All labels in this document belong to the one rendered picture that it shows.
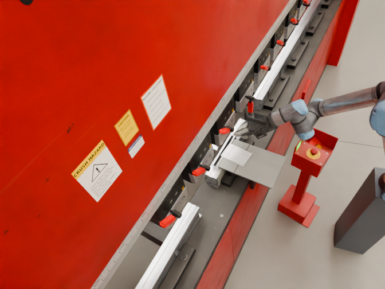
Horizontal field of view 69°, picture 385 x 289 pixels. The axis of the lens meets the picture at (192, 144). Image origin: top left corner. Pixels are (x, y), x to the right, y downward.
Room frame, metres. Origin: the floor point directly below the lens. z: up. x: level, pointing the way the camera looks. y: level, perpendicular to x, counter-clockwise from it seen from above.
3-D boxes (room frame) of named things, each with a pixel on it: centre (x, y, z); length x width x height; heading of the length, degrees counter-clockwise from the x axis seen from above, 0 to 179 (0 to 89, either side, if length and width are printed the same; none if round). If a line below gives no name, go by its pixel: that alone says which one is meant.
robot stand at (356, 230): (0.51, -0.93, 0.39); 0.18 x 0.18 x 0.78; 61
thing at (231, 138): (0.80, -0.15, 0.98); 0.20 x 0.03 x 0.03; 139
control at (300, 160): (0.83, -0.67, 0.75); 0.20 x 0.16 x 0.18; 130
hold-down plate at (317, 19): (1.81, -1.10, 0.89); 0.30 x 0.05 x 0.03; 139
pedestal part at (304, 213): (0.80, -0.68, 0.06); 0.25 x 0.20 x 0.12; 40
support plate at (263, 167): (0.69, -0.25, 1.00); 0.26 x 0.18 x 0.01; 49
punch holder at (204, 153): (0.62, 0.01, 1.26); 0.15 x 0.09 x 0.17; 139
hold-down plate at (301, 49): (1.51, -0.84, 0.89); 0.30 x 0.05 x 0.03; 139
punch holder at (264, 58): (1.07, -0.39, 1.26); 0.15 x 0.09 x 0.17; 139
